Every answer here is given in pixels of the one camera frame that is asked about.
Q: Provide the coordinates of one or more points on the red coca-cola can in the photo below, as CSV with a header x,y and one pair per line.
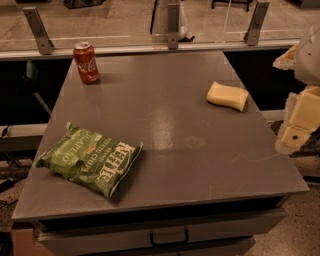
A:
x,y
84,56

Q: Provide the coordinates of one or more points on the left metal bracket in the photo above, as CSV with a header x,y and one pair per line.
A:
x,y
44,44

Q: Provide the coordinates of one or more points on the green jalapeno chip bag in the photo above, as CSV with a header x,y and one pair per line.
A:
x,y
90,159

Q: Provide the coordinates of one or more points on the metal bracket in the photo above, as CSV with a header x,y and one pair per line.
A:
x,y
173,23
252,35
44,44

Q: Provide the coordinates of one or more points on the right metal bracket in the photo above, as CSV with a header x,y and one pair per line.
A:
x,y
252,35

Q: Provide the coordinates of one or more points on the yellow sponge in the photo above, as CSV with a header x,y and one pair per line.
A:
x,y
228,96

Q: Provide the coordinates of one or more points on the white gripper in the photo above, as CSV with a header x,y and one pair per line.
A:
x,y
309,60

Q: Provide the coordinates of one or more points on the middle metal bracket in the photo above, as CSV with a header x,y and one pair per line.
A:
x,y
173,23

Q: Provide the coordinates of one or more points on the grey drawer with handle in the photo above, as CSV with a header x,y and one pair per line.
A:
x,y
219,235

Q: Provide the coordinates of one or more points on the metal rail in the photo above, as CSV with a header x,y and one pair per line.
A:
x,y
151,49

